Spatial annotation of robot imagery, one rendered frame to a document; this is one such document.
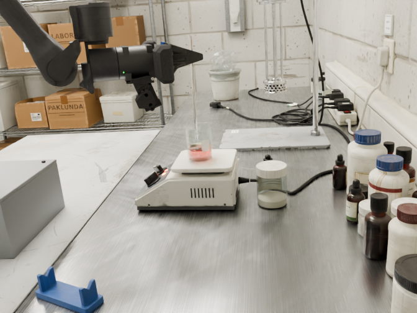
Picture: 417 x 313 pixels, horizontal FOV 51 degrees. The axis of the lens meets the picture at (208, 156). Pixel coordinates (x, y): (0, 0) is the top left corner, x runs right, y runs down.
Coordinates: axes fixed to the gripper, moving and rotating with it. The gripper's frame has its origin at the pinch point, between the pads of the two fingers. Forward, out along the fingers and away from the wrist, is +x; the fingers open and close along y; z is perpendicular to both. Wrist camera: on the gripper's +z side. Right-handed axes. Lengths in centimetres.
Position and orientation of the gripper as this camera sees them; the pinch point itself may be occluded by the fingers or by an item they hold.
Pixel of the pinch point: (183, 58)
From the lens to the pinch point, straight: 82.7
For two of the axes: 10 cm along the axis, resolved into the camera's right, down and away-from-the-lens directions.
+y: 2.8, 2.8, -9.2
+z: 0.5, 9.5, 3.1
